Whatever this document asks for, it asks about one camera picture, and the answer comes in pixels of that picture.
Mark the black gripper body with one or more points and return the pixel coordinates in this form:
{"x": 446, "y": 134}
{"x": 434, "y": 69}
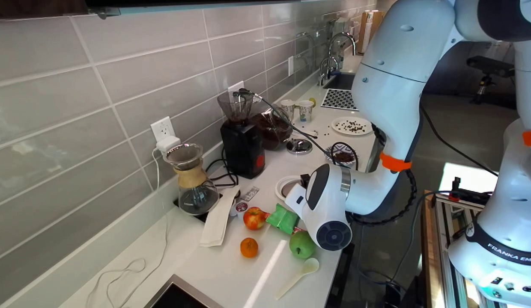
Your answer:
{"x": 306, "y": 180}

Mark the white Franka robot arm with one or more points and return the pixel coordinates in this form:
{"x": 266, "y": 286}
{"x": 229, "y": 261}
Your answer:
{"x": 391, "y": 86}

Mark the round metal jar lid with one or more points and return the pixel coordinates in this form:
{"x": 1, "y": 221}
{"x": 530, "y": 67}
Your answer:
{"x": 299, "y": 146}

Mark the white paper plate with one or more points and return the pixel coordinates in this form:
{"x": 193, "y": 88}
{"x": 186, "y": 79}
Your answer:
{"x": 352, "y": 127}

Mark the patterned bowl of coffee beans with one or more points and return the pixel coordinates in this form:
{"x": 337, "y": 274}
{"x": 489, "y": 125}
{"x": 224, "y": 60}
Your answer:
{"x": 343, "y": 154}

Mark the glass jar of coffee beans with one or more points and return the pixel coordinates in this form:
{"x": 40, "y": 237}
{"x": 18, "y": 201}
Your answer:
{"x": 275, "y": 131}

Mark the small snack packets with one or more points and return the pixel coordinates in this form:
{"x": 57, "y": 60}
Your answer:
{"x": 246, "y": 197}

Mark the red apple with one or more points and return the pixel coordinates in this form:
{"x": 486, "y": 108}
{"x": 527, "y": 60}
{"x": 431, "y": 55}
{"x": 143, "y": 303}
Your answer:
{"x": 254, "y": 219}

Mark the green apple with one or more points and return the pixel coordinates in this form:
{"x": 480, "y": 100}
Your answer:
{"x": 301, "y": 247}

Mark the patterned paper cup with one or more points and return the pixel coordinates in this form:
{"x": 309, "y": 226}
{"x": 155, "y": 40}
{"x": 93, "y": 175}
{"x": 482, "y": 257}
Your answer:
{"x": 289, "y": 112}
{"x": 306, "y": 112}

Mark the black coffee grinder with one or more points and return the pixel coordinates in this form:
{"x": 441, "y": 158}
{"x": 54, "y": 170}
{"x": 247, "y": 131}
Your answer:
{"x": 242, "y": 148}

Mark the small green item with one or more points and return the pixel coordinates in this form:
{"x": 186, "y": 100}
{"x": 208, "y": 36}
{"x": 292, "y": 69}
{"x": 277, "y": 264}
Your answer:
{"x": 314, "y": 101}

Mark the checkered dish drying mat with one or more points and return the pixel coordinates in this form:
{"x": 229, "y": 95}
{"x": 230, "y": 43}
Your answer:
{"x": 338, "y": 100}

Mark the orange fruit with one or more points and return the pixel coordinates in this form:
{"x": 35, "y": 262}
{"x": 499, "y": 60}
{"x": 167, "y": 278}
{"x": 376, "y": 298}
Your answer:
{"x": 249, "y": 247}

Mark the white plastic spoon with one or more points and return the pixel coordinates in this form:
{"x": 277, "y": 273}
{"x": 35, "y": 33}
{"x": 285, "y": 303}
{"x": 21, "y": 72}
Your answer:
{"x": 309, "y": 267}

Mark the white folded towel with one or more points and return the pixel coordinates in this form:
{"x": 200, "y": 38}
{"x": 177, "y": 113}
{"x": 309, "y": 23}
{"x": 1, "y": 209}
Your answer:
{"x": 217, "y": 223}

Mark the kitchen sink basin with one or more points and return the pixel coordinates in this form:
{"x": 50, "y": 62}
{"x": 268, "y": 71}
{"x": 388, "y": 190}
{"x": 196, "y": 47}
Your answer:
{"x": 342, "y": 81}

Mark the glass pour-over carafe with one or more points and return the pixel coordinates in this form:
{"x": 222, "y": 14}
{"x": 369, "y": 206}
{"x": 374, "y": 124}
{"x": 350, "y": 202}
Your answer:
{"x": 191, "y": 172}

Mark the black kitchen scale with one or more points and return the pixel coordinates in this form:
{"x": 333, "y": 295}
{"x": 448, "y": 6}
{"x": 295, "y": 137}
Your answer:
{"x": 189, "y": 213}

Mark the chrome sink faucet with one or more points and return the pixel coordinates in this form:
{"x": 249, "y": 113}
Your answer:
{"x": 335, "y": 54}

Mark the white charger plug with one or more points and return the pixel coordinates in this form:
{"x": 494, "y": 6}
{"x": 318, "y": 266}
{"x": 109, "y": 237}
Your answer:
{"x": 170, "y": 144}

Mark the metal equipment cart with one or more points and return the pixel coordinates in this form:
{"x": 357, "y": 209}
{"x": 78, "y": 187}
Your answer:
{"x": 434, "y": 245}

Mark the wooden cutting boards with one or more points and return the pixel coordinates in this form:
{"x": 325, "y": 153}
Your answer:
{"x": 369, "y": 31}

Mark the white flat panel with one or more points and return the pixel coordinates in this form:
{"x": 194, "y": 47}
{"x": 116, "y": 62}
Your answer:
{"x": 468, "y": 173}

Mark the black cooktop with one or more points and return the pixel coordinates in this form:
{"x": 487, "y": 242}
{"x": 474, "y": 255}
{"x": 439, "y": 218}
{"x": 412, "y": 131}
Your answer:
{"x": 181, "y": 296}

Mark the dark upper cabinet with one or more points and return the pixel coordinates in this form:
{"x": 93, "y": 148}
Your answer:
{"x": 37, "y": 7}

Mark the white wall outlet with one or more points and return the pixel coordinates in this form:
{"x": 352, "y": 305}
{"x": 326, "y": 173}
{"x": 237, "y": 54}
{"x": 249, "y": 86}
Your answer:
{"x": 235, "y": 86}
{"x": 290, "y": 65}
{"x": 160, "y": 129}

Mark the black camera on stand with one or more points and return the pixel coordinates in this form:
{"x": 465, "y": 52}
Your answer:
{"x": 491, "y": 65}

